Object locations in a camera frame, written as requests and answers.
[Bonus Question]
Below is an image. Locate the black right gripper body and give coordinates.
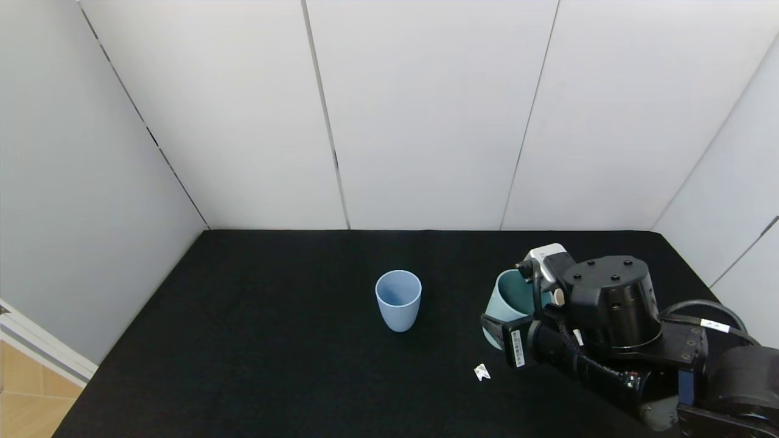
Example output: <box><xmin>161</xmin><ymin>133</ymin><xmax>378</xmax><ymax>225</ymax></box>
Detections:
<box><xmin>501</xmin><ymin>315</ymin><xmax>579</xmax><ymax>379</ymax></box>

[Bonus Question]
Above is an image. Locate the teal plastic cup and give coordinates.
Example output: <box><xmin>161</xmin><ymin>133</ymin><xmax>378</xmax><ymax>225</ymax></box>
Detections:
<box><xmin>483</xmin><ymin>269</ymin><xmax>551</xmax><ymax>350</ymax></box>

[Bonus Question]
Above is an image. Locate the light blue plastic cup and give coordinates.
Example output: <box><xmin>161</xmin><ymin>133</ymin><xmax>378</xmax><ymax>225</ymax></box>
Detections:
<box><xmin>375</xmin><ymin>270</ymin><xmax>422</xmax><ymax>333</ymax></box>

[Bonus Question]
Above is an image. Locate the black table cloth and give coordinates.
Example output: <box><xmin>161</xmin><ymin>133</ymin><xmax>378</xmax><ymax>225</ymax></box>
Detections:
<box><xmin>52</xmin><ymin>229</ymin><xmax>779</xmax><ymax>438</ymax></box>

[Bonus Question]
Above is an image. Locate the black camera cable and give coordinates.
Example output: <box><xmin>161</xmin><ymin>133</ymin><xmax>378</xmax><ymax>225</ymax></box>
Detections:
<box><xmin>516</xmin><ymin>260</ymin><xmax>646</xmax><ymax>390</ymax></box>

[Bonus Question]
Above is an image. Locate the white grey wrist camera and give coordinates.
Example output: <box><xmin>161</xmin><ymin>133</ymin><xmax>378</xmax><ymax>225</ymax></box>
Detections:
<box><xmin>516</xmin><ymin>243</ymin><xmax>576</xmax><ymax>293</ymax></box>

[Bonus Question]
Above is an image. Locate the black cable with white tag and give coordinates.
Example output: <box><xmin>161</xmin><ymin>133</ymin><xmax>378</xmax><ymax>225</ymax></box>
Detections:
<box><xmin>660</xmin><ymin>299</ymin><xmax>758</xmax><ymax>349</ymax></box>

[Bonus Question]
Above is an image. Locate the white wall baseboard trim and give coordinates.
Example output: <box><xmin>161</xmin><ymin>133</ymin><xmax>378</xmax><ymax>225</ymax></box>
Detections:
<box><xmin>0</xmin><ymin>298</ymin><xmax>99</xmax><ymax>388</ymax></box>

